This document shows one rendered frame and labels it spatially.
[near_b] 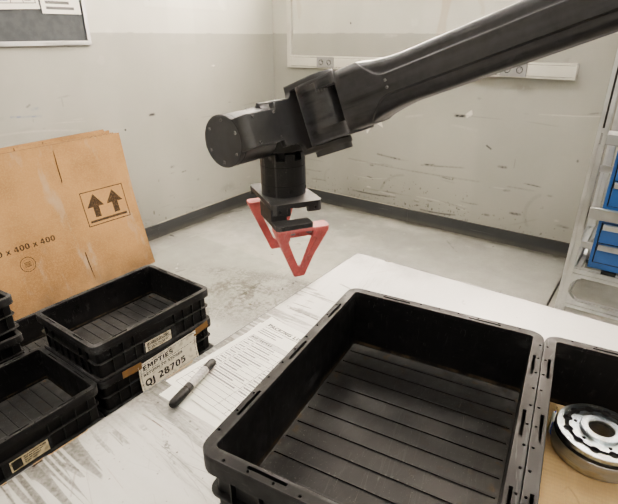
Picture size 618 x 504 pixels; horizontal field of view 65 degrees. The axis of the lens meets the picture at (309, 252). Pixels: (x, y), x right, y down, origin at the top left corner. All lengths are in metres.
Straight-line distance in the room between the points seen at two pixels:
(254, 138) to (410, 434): 0.44
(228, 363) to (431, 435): 0.48
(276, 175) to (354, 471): 0.37
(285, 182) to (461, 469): 0.41
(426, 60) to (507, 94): 2.92
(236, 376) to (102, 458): 0.27
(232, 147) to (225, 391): 0.55
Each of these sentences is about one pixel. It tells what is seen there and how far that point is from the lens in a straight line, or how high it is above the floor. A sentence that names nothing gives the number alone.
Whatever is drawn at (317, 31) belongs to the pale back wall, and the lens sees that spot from 3.99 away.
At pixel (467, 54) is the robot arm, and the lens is 0.47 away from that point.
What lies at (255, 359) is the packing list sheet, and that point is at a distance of 1.03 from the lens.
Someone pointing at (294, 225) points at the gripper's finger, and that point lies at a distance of 0.57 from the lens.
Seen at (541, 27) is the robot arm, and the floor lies 1.32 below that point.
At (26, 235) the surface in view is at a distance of 2.86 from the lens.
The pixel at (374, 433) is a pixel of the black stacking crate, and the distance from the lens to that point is 0.70.
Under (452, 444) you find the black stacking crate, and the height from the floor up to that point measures 0.83.
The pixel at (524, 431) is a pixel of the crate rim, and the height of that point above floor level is 0.93.
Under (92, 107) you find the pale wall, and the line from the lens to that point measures 3.19.
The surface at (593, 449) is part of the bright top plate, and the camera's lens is 0.72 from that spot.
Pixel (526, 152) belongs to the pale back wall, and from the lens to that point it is 3.40.
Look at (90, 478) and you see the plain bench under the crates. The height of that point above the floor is 0.70.
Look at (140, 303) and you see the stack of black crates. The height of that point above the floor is 0.49.
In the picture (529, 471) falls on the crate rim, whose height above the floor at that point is 0.93.
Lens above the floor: 1.32
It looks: 24 degrees down
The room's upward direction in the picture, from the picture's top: straight up
